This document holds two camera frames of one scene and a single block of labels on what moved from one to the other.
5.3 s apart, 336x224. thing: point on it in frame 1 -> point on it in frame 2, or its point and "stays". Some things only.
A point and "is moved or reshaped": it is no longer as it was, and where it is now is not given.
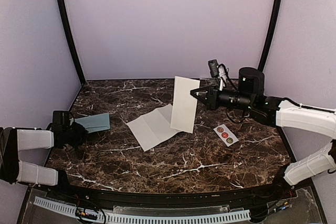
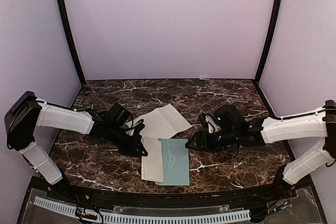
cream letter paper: [184, 105] -> [152, 164]
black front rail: [283, 187] stays
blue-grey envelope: [95, 123] is moved or reshaped
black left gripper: [82, 132] -> [131, 149]
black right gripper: [212, 102] -> [206, 142]
